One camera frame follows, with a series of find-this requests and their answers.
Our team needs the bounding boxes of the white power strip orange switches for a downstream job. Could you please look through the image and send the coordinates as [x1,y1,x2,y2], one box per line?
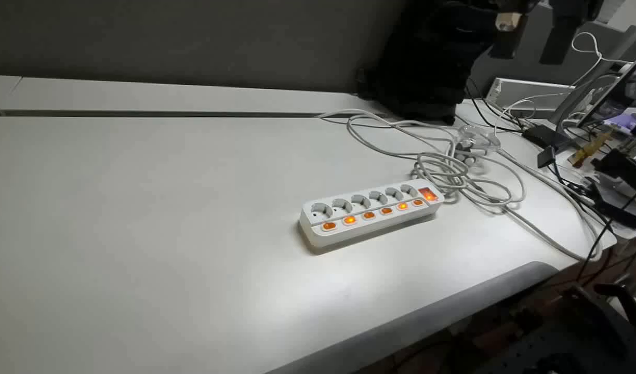
[295,177,446,253]

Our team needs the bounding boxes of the white box device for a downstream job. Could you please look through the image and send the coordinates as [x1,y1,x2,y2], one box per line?
[484,75,575,120]

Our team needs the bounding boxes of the small black flat box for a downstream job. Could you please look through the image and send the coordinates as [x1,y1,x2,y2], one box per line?
[523,122,564,149]

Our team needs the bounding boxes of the yellow tool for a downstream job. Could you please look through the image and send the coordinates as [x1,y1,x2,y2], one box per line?
[568,132,616,169]

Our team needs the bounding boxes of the black power adapter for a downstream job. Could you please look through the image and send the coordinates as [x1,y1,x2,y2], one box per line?
[594,149,636,203]

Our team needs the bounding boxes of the purple white paper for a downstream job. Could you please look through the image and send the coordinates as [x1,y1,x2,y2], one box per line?
[603,106,636,135]

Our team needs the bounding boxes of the white power strip cable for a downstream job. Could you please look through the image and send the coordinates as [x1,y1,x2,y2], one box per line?
[321,108,599,264]

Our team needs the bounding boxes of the black cable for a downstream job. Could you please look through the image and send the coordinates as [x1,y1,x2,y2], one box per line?
[538,147,636,281]

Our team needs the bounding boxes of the thin white cable loop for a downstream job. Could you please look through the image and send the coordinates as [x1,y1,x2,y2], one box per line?
[570,29,629,73]

